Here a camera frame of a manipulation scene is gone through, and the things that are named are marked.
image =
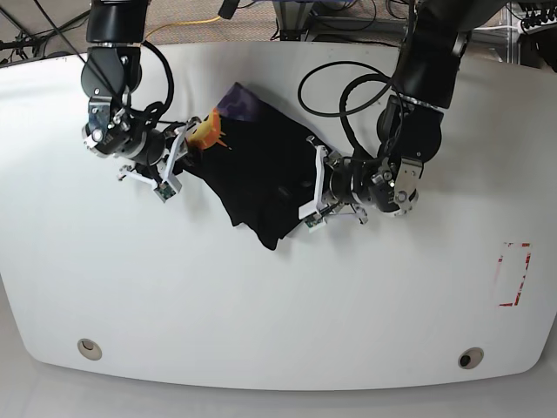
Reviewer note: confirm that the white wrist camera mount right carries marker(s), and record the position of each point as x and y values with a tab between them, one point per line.
169	165

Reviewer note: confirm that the table cable grommet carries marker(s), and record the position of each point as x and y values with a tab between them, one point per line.
89	349
471	358

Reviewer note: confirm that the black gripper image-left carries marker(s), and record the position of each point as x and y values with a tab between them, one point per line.
112	131

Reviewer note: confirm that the grey metal table leg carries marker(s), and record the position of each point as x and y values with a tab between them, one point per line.
292	17

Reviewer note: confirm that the black tripod stand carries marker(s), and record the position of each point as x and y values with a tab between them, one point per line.
28	45

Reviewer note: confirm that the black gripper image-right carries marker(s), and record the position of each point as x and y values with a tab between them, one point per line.
389	186

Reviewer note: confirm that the black printed T-shirt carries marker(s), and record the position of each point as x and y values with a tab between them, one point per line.
259	162

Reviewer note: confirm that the white power strip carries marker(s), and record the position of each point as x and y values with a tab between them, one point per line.
537	20

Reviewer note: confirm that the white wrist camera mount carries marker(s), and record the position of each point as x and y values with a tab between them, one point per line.
169	165
322	191

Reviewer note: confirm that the right table cable grommet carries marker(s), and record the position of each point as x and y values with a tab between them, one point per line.
471	358

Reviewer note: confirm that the left table cable grommet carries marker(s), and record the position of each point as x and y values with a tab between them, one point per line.
89	349

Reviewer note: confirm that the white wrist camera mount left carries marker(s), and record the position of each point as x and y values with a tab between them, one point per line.
322	191

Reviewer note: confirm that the red tape rectangle marking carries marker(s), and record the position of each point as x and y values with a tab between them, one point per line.
511	273

